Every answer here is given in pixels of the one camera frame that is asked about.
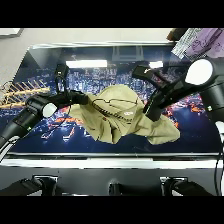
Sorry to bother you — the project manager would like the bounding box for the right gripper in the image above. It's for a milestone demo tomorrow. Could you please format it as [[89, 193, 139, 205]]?
[[142, 89, 168, 123]]

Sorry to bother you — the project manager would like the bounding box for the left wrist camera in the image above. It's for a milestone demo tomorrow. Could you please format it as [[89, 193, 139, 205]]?
[[53, 63, 70, 93]]

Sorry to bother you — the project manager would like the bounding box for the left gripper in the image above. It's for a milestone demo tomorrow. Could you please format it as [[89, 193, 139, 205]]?
[[62, 89, 90, 107]]

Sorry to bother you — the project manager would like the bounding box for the pale clothes hanger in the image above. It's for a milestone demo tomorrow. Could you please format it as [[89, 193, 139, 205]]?
[[0, 81, 16, 98]]

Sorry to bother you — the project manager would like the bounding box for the khaki shirt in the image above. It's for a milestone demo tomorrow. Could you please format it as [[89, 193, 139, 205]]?
[[67, 83, 181, 146]]

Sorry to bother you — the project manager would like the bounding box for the checked shirt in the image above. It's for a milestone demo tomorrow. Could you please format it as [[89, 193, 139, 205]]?
[[171, 28, 208, 65]]

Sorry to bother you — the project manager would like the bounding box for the black clothes hanger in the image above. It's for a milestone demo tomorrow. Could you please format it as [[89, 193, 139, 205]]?
[[90, 96, 140, 114]]

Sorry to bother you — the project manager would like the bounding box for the purple garment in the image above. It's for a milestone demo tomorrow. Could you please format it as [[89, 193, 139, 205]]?
[[184, 28, 224, 61]]

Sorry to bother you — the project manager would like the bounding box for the silver frame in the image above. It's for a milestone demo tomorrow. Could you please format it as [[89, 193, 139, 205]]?
[[0, 152, 224, 197]]

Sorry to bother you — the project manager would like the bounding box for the black garment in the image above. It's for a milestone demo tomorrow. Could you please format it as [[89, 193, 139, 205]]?
[[166, 28, 190, 43]]

